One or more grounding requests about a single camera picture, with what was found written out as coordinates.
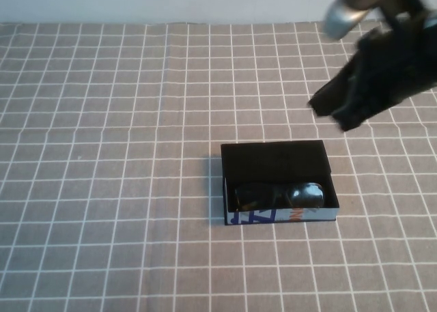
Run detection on grey checked tablecloth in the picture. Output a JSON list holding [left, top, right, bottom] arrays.
[[0, 16, 437, 312]]

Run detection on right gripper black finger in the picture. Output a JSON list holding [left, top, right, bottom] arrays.
[[308, 64, 359, 117], [330, 98, 382, 133]]

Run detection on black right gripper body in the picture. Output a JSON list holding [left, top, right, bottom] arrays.
[[351, 13, 437, 112]]

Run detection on black sunglasses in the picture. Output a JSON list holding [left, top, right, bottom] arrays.
[[233, 181, 326, 212]]

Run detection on black printed glasses case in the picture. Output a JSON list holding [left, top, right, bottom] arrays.
[[219, 139, 341, 227]]

